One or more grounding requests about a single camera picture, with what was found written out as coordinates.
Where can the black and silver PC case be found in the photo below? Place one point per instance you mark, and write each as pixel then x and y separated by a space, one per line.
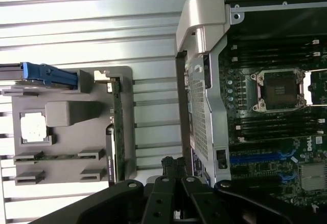
pixel 201 29

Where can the green motherboard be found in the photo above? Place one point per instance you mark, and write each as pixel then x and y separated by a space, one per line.
pixel 281 142

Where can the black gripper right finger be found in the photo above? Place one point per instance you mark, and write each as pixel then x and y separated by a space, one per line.
pixel 204 203

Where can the green RAM stick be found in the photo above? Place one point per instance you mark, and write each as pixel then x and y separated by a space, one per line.
pixel 58 156

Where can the hard disk with blue caddy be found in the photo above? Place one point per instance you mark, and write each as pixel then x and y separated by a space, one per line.
pixel 38 74

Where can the silver chipset heatsink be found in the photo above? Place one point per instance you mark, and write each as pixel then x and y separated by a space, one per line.
pixel 314 176

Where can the blue expansion slot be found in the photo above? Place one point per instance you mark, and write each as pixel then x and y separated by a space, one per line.
pixel 255 159

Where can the silver CPU chip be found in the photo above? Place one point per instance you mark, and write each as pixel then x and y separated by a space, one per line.
pixel 34 128

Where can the grey plastic parts rack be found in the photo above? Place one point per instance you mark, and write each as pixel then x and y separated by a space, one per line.
pixel 76 139

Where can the black expansion slot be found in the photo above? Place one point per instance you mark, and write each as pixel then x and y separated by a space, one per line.
pixel 255 146

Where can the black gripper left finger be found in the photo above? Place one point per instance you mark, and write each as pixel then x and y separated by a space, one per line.
pixel 161 201

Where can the CPU socket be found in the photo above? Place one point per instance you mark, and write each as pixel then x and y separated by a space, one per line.
pixel 279 89

